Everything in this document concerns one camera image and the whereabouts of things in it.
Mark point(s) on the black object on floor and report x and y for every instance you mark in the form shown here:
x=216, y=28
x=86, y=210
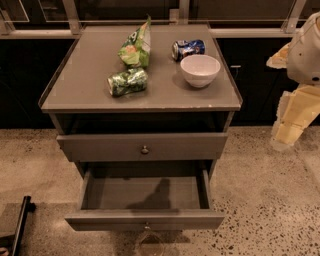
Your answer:
x=10, y=244

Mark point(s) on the green chip bag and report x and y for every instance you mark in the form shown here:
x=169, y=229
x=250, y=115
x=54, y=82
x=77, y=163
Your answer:
x=135, y=51

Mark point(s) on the grey drawer cabinet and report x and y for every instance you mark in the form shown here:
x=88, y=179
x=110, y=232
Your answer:
x=79, y=101

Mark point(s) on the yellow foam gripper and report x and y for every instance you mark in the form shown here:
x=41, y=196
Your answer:
x=306, y=56

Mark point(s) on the white ceramic bowl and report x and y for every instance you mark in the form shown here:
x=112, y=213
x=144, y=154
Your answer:
x=199, y=70

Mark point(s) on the metal window railing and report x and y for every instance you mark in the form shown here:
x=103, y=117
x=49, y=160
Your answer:
x=58, y=19

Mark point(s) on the grey drawer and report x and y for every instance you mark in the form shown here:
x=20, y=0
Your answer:
x=128, y=202
x=142, y=147

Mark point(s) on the green crushed soda can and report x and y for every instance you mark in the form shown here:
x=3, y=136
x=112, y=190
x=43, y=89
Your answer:
x=130, y=81

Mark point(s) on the blue soda can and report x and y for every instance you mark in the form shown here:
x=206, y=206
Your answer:
x=184, y=48

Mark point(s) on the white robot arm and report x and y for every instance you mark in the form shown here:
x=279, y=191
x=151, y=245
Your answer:
x=308, y=34

